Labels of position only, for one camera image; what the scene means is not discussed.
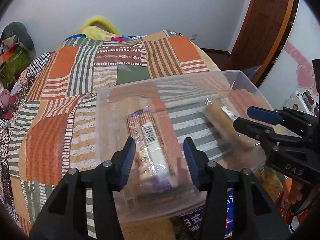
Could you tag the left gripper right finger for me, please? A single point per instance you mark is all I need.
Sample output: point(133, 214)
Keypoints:
point(255, 215)

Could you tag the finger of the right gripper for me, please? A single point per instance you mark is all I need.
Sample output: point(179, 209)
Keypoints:
point(265, 115)

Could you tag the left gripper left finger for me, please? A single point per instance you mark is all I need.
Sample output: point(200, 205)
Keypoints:
point(64, 214)

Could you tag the square cracker pack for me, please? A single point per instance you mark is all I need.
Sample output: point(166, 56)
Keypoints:
point(222, 118)

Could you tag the long wafer cracker pack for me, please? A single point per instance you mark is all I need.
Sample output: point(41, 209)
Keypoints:
point(151, 159)

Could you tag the red snack bag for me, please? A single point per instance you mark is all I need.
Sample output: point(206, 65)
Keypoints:
point(278, 189)

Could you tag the white device with stickers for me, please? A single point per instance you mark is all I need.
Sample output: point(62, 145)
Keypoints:
point(303, 102)

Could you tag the white wardrobe with hearts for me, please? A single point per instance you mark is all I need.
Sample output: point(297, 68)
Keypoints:
point(293, 70)

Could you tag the patchwork striped quilt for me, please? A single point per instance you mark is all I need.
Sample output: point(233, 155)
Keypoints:
point(50, 125)

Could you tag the clear plastic storage bin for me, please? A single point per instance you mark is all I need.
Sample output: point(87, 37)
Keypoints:
point(177, 103)

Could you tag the brown wooden door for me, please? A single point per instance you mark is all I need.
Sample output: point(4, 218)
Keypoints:
point(265, 30)

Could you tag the pink plush toy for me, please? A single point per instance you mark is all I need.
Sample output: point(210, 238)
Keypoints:
point(4, 98)

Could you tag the yellow bed footboard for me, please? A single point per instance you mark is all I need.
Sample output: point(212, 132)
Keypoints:
point(93, 21)

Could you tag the grey neck pillow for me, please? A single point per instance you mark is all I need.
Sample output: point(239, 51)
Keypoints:
point(16, 33)

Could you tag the wall power socket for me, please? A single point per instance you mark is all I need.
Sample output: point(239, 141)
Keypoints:
point(193, 37)

